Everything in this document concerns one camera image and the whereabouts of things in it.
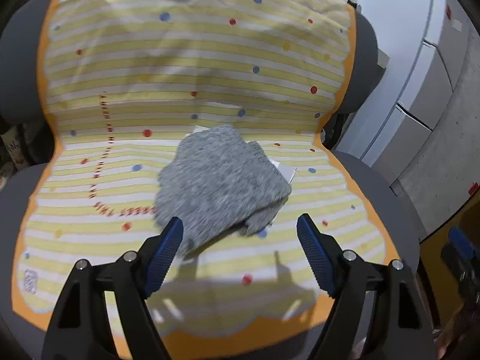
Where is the grey knitted cloth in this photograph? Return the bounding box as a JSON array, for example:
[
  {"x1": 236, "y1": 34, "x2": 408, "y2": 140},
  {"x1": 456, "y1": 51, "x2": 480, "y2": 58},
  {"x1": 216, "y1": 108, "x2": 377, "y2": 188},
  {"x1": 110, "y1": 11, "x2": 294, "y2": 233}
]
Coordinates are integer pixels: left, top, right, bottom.
[{"x1": 154, "y1": 125, "x2": 292, "y2": 256}]

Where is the grey refrigerator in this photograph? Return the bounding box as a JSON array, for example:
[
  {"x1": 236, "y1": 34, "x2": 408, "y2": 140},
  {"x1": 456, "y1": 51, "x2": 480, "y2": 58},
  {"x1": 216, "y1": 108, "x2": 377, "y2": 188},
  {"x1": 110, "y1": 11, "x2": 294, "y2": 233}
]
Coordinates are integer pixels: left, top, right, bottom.
[{"x1": 337, "y1": 0, "x2": 470, "y2": 183}]

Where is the grey office chair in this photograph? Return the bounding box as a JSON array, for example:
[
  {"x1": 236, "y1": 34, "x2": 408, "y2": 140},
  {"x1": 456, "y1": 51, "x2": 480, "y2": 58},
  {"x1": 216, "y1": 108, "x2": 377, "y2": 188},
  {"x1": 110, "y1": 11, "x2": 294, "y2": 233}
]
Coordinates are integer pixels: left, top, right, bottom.
[{"x1": 1, "y1": 0, "x2": 420, "y2": 359}]

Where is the yellow striped cloth cover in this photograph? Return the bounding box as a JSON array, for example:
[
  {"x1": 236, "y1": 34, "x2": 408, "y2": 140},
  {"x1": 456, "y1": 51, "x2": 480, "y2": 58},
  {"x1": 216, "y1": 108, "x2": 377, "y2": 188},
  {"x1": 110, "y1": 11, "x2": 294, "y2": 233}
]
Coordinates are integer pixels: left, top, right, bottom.
[{"x1": 1, "y1": 0, "x2": 398, "y2": 359}]

